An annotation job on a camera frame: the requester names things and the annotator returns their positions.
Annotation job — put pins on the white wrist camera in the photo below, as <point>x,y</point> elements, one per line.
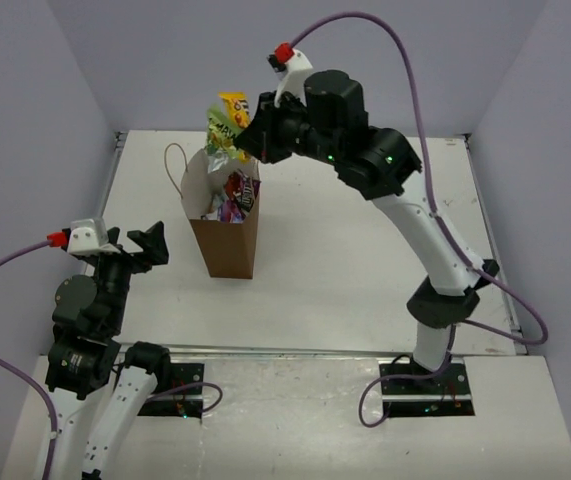
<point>292,68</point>
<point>82,238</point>

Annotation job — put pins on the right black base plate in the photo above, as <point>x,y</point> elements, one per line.
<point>448,395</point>

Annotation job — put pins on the green candy wrapper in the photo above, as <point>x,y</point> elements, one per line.
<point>221,134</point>

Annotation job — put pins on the brown M&M's packet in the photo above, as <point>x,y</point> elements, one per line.
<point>246,191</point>

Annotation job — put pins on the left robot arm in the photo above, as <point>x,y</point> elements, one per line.
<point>92,414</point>

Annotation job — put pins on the red Doritos chip bag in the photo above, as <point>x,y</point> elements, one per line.
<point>235,185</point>

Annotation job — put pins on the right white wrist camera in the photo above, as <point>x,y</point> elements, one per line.
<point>292,68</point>

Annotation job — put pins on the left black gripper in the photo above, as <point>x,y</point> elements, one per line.
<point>128,251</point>

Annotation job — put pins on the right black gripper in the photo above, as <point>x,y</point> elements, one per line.
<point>261,136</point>

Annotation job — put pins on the purple white candy bag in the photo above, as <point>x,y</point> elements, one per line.
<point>229,212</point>

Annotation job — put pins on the yellow M&M's packet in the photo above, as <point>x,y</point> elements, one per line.
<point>237,108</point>

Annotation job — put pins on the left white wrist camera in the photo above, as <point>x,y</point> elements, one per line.
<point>82,238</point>

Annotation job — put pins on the brown paper bag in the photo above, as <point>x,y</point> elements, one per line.
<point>228,250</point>

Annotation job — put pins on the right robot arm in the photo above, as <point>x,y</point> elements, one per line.
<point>330,124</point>

